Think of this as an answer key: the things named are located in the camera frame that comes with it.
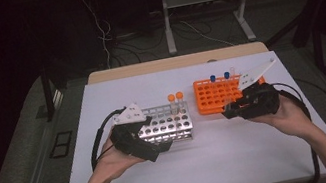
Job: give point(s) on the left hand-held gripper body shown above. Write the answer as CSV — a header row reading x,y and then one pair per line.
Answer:
x,y
128,114

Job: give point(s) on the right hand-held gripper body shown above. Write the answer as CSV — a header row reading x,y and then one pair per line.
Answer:
x,y
261,101

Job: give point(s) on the clear test tube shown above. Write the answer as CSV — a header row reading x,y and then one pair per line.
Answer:
x,y
227,100
232,69

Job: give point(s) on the clear tube rack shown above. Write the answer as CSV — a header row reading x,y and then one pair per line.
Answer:
x,y
170,125

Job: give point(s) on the orange test tube rack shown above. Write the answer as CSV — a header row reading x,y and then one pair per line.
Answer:
x,y
212,96

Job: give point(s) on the blue-capped test tube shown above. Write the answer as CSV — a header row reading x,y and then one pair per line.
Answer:
x,y
212,78
226,74

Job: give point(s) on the orange-capped test tube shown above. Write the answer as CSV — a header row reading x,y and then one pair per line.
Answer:
x,y
171,98
179,95

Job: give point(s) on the person's right hand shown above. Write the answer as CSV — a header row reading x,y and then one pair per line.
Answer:
x,y
291,118

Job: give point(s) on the person's left hand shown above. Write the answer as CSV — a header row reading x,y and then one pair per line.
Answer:
x,y
112,163

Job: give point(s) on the white table board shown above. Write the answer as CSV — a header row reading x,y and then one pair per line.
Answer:
x,y
163,84

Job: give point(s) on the wooden table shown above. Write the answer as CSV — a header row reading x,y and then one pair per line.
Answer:
x,y
146,68

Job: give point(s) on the black floor socket frame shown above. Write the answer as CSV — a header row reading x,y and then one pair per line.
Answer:
x,y
60,153

